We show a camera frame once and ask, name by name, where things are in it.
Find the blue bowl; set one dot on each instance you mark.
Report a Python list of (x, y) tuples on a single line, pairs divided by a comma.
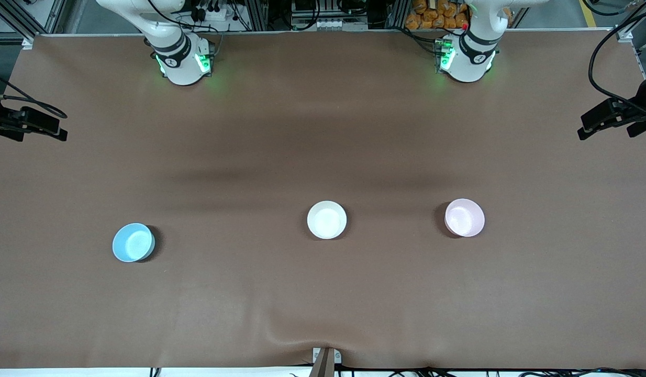
[(133, 243)]

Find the pink bowl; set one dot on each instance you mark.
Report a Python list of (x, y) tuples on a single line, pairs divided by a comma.
[(464, 218)]

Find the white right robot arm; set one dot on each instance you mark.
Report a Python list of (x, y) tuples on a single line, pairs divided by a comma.
[(179, 63)]

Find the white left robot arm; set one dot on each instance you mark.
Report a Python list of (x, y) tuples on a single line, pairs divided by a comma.
[(467, 65)]

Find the white bowl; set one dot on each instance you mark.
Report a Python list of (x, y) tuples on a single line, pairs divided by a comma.
[(326, 220)]

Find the orange snack packets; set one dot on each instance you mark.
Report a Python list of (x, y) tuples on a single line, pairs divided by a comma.
[(433, 15)]

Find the white power strip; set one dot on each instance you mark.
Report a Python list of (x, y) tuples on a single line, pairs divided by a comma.
[(213, 13)]

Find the white electrical device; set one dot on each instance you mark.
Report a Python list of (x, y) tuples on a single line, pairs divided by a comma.
[(338, 24)]

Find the brown table mat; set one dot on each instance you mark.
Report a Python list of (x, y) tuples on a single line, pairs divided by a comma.
[(323, 303)]

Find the grey table corner bracket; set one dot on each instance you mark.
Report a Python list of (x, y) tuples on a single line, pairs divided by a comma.
[(625, 34), (28, 42)]

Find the aluminium frame profile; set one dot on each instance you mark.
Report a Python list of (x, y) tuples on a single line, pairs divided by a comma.
[(637, 23), (35, 15)]

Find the metal bracket with brown post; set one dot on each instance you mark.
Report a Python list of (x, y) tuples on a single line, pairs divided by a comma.
[(324, 361)]

